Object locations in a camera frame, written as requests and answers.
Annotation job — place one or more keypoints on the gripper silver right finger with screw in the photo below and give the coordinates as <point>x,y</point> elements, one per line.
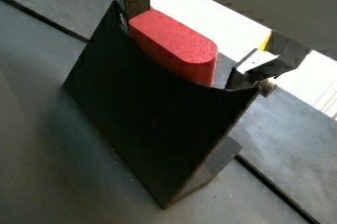
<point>277,56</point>

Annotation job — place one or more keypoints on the red square-circle forked block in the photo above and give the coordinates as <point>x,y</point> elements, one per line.
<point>176,46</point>

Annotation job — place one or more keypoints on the black curved regrasp stand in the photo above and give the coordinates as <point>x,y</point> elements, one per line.
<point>165,123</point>

